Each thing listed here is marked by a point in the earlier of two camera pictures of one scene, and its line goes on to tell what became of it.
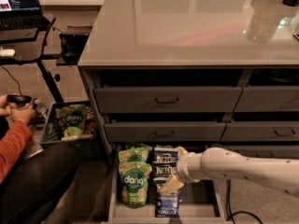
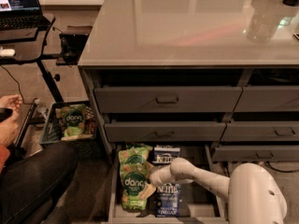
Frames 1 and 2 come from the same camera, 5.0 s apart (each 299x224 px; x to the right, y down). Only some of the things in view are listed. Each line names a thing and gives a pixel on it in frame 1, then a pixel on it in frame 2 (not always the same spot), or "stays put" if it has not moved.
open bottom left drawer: [201, 203] stays put
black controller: [19, 99] → [5, 113]
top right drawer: [284, 98] stays put
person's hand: [24, 114] → [8, 128]
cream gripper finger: [181, 151] → [149, 166]
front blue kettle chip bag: [166, 205] stays put
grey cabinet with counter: [193, 67] stays put
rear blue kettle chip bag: [164, 154] stays put
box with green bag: [70, 122] stays put
